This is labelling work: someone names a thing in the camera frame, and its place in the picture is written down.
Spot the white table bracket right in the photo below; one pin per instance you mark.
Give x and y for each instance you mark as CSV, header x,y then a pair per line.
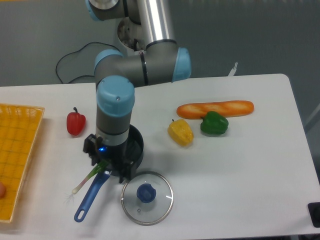
x,y
233,70

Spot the green onion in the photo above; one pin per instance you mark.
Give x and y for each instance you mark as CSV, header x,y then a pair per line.
x,y
100,167

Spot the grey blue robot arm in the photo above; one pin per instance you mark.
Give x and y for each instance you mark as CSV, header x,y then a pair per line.
x,y
117,76

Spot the yellow bell pepper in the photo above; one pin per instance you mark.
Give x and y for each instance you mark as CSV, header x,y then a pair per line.
x,y
180,132

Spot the black pot blue handle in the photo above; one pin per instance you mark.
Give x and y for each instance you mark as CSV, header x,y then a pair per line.
x,y
102,177

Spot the glass lid blue knob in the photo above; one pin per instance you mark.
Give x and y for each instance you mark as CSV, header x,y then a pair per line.
x,y
147,199

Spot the black object at table corner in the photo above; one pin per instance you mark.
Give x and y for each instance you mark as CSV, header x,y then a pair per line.
x,y
314,212

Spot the green bell pepper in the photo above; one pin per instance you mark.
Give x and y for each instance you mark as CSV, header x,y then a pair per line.
x,y
214,124

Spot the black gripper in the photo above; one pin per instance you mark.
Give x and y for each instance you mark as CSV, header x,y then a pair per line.
x,y
122,158

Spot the yellow woven basket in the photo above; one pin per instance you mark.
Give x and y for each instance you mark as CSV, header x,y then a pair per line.
x,y
19,126

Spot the orange baguette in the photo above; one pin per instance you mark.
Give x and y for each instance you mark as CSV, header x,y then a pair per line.
x,y
232,108

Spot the red bell pepper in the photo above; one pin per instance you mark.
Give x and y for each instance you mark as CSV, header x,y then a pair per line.
x,y
75,122

